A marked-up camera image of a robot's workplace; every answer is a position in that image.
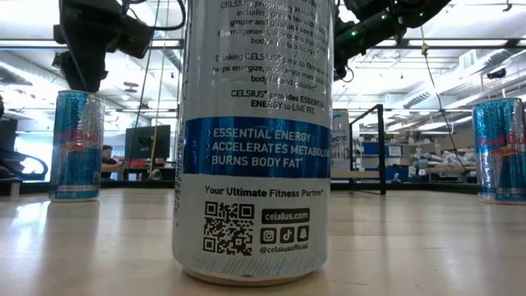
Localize white Celsius can blue band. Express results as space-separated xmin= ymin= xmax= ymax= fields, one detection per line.
xmin=171 ymin=0 xmax=334 ymax=288

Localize yellow hanging rope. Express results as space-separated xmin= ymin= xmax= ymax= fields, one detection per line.
xmin=148 ymin=0 xmax=172 ymax=176

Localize black aluminium table frame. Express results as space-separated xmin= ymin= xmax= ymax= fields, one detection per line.
xmin=0 ymin=178 xmax=480 ymax=197

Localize person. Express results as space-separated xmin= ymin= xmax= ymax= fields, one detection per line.
xmin=100 ymin=144 xmax=127 ymax=180

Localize black computer monitor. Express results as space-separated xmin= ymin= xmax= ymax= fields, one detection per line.
xmin=124 ymin=124 xmax=172 ymax=162

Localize black hanging cable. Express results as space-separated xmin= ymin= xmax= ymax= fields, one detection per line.
xmin=125 ymin=24 xmax=161 ymax=182

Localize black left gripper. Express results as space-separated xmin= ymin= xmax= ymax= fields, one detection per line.
xmin=53 ymin=0 xmax=156 ymax=94

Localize wooden shelf black metal legs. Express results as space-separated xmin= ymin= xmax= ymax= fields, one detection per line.
xmin=330 ymin=104 xmax=387 ymax=197

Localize background wooden desk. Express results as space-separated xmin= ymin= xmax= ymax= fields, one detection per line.
xmin=104 ymin=163 xmax=176 ymax=182

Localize white air vent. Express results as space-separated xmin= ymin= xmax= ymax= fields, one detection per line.
xmin=459 ymin=49 xmax=478 ymax=72

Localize black ceiling speaker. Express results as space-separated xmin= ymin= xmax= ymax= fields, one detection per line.
xmin=486 ymin=67 xmax=509 ymax=81

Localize blue silver Red Bull can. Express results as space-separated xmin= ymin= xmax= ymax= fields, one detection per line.
xmin=471 ymin=97 xmax=526 ymax=206
xmin=48 ymin=90 xmax=106 ymax=203

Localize background storage rack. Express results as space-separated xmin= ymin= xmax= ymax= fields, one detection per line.
xmin=361 ymin=130 xmax=478 ymax=184

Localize black office chair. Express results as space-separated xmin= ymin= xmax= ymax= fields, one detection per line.
xmin=0 ymin=146 xmax=49 ymax=182

